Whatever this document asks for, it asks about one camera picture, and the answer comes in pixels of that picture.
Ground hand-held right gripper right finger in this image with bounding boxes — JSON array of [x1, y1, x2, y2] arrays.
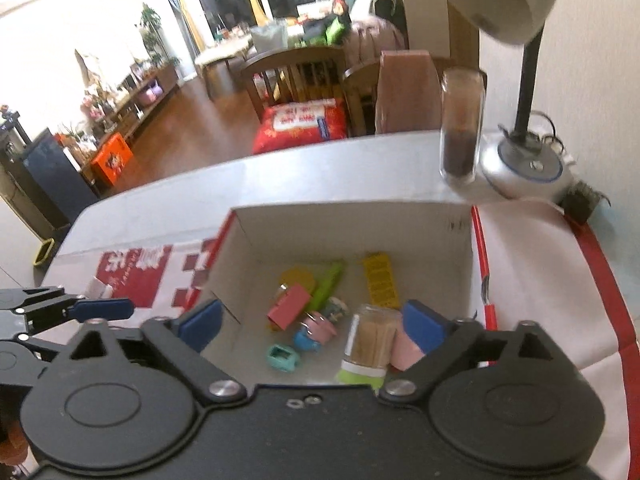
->
[[378, 300, 571, 403]]

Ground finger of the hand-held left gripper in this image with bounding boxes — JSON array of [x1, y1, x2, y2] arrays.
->
[[0, 338, 54, 390], [0, 286, 135, 334]]

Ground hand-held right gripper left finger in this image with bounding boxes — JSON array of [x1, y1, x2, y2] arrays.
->
[[70, 299, 251, 404]]

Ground pink heart-shaped box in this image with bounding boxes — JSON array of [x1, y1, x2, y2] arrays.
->
[[390, 330, 426, 372]]

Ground toothpick jar with green lid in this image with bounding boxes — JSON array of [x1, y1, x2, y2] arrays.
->
[[336, 304, 403, 388]]

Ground yellow carton box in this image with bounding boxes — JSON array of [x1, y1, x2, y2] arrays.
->
[[361, 251, 401, 310]]

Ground red binder clip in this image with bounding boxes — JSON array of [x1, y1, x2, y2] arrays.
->
[[266, 282, 312, 332]]

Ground small white toy figure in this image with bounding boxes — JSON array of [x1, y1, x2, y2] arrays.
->
[[322, 296, 351, 322]]

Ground green plastic toy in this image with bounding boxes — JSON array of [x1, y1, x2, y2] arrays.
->
[[306, 259, 347, 313]]

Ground yellow wooden castanet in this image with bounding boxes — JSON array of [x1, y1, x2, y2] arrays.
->
[[279, 267, 318, 296]]

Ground pink and blue toy figure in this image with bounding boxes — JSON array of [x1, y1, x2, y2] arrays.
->
[[292, 312, 337, 353]]

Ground red cardboard shoe box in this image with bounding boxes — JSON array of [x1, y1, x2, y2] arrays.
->
[[185, 200, 501, 391]]

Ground person's left hand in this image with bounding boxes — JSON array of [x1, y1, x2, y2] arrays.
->
[[0, 400, 28, 466]]

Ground red and white printed tablecloth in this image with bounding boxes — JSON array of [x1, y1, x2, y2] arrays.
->
[[47, 199, 640, 480]]

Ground orange printed box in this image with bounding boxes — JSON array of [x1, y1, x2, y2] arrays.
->
[[91, 132, 135, 186]]

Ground wooden media cabinet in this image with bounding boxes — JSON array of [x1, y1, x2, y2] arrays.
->
[[80, 65, 181, 161]]

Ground glass tumbler with brown contents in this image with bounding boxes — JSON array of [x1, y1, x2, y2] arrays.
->
[[439, 66, 488, 188]]

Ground red rice bag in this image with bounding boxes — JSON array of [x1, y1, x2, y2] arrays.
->
[[252, 97, 348, 156]]

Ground pink towel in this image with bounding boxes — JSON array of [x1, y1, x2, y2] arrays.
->
[[374, 50, 443, 136]]

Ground light wooden coffee table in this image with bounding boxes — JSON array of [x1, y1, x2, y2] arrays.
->
[[194, 35, 253, 98]]

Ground wooden slatted dining chair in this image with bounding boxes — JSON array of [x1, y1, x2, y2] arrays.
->
[[240, 45, 351, 123]]

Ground green potted plant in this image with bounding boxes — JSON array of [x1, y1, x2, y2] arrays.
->
[[139, 4, 166, 66]]

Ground pink clothes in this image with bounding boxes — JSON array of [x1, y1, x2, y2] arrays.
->
[[345, 17, 406, 53]]

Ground grey plastic bag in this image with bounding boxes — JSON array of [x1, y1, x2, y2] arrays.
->
[[250, 19, 290, 51]]

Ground blue and yellow curtain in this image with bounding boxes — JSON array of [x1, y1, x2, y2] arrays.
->
[[150, 0, 198, 81]]

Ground wooden door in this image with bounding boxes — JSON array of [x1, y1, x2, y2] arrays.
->
[[397, 0, 481, 61]]

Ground yellow giraffe toy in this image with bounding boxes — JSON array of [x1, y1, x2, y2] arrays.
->
[[237, 0, 268, 28]]

